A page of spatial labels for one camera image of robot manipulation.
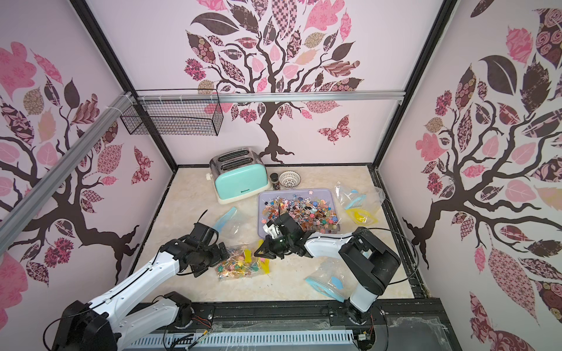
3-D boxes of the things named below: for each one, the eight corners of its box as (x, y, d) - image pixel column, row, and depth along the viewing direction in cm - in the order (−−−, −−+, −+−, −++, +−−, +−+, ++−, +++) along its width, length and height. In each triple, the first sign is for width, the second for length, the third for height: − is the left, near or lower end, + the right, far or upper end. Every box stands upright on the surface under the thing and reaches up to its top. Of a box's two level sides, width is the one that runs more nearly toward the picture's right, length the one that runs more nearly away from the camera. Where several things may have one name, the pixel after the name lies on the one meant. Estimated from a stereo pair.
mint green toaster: (218, 206, 105) (207, 182, 91) (216, 177, 117) (207, 152, 104) (269, 195, 109) (267, 171, 95) (263, 168, 121) (260, 144, 108)
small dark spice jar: (272, 191, 109) (271, 180, 103) (270, 183, 113) (269, 172, 106) (280, 189, 110) (280, 179, 103) (278, 182, 113) (277, 171, 107)
